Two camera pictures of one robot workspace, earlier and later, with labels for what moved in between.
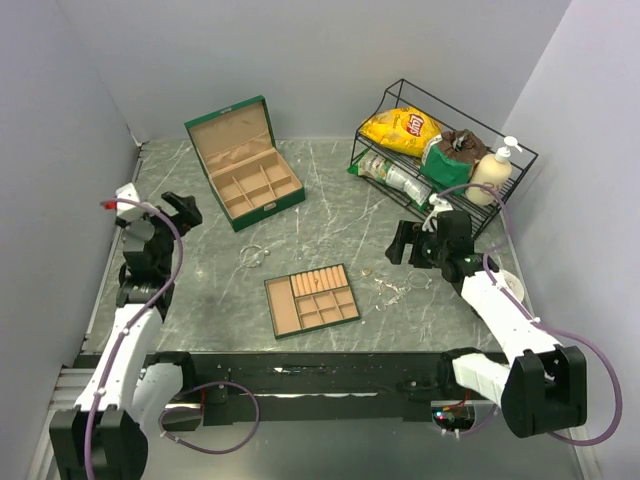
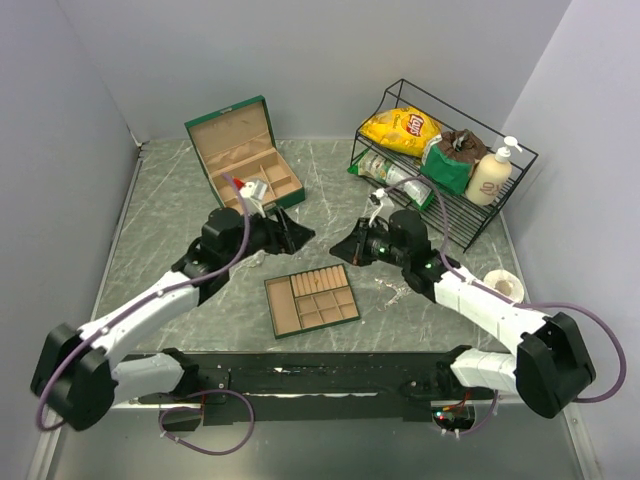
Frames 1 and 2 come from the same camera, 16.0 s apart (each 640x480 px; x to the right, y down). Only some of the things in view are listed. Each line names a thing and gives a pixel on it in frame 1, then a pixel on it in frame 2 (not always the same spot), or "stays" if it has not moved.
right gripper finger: [406, 234] -> [349, 249]
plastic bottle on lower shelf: [406, 178] stays
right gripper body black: [434, 249] -> [379, 247]
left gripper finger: [185, 220] -> [297, 236]
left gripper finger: [178, 202] -> [282, 215]
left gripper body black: [165, 228] -> [262, 236]
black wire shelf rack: [438, 157] stays
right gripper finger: [417, 257] -> [379, 226]
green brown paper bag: [448, 157] stays
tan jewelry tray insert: [310, 300] stays
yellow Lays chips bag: [404, 129] stays
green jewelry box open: [251, 177] stays
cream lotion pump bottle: [493, 169] stays
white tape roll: [513, 284] stays
